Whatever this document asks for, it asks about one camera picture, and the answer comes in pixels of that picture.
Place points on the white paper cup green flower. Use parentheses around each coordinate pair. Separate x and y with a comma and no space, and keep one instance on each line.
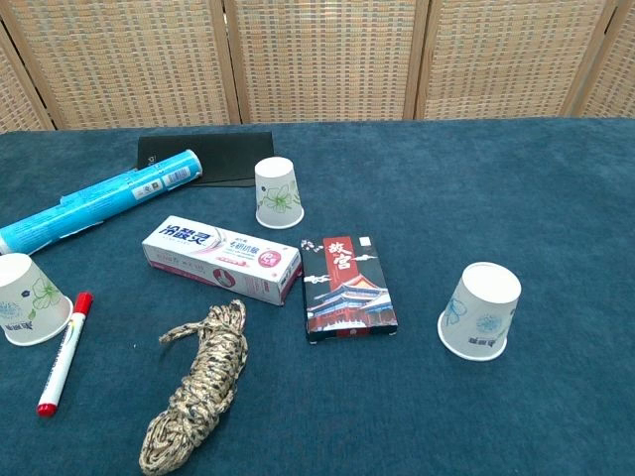
(275,198)
(25,302)

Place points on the black leather wallet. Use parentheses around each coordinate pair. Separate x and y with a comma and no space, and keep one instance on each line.
(223,154)

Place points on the white marker red cap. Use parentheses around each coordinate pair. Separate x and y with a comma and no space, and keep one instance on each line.
(62,362)

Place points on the white pink toothpaste box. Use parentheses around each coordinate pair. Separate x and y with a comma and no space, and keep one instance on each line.
(218,258)

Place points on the dark palace print card box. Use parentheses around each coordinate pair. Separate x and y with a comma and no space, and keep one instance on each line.
(347,292)

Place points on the white paper cup blue flower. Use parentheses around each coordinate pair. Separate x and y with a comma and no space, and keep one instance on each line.
(481,312)

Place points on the teal carpet table cover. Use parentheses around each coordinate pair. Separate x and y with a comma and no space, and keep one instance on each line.
(496,198)

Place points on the light blue cylindrical tube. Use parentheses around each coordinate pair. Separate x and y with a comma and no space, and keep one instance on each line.
(99,198)

